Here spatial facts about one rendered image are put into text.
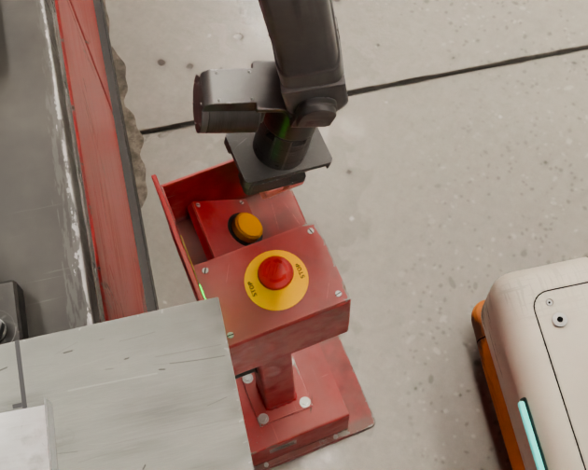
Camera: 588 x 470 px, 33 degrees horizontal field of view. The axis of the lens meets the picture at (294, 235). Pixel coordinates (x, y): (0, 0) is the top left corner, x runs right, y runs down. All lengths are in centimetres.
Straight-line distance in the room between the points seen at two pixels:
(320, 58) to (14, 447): 41
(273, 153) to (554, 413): 77
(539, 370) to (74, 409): 94
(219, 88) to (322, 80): 11
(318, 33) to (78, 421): 38
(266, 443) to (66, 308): 77
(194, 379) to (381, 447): 103
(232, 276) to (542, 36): 129
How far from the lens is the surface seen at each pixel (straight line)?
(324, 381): 176
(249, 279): 112
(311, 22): 80
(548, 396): 163
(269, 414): 175
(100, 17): 223
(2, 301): 102
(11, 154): 112
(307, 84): 88
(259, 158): 105
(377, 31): 222
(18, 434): 88
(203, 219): 119
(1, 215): 109
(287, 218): 123
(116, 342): 88
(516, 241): 202
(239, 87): 94
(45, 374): 89
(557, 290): 169
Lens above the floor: 183
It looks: 67 degrees down
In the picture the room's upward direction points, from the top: 3 degrees counter-clockwise
